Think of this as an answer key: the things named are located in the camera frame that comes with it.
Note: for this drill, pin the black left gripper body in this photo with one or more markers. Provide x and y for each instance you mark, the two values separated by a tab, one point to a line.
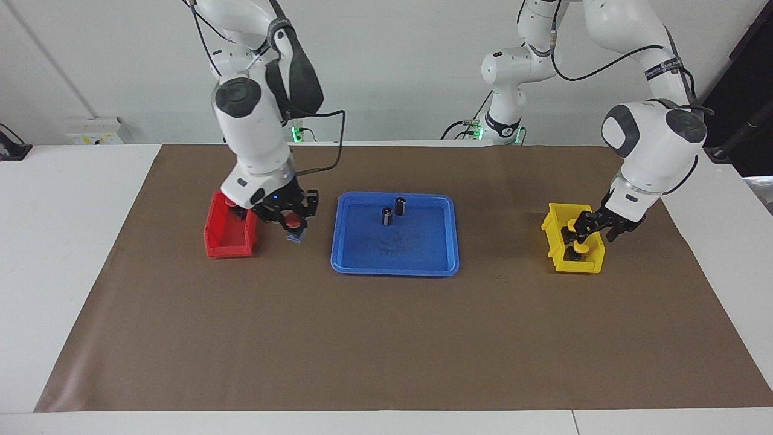
604	222

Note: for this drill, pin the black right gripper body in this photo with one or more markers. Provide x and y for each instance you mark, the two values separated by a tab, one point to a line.
290	202

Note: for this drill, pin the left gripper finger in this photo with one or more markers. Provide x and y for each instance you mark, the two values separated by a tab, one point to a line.
574	235
615	234

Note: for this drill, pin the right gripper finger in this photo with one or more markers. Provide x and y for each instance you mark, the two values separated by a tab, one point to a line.
282	222
304	220

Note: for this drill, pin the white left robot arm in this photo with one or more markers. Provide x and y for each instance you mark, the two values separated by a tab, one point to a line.
655	145

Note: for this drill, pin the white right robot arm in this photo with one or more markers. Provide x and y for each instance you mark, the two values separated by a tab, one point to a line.
253	133

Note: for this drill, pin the blue plastic tray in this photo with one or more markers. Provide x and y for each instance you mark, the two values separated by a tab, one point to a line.
423	241

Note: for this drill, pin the yellow plastic bin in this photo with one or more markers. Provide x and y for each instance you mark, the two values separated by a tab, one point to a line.
555	235

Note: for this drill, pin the red plastic bin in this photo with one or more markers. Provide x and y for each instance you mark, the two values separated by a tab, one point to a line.
217	238

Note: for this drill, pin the green lit base connector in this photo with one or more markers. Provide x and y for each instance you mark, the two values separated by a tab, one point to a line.
474	130
296	133

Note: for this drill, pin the black cylindrical capacitor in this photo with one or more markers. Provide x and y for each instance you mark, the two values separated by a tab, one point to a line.
387	216
400	206

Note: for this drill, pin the brown table mat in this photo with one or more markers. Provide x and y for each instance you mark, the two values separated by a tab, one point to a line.
386	338

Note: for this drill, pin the black curtain panel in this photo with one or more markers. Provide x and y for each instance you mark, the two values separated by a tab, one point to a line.
749	72

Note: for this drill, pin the white wall socket box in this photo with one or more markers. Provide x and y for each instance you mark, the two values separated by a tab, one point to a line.
93	130

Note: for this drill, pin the black clamp mount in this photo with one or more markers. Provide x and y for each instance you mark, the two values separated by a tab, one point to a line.
13	151

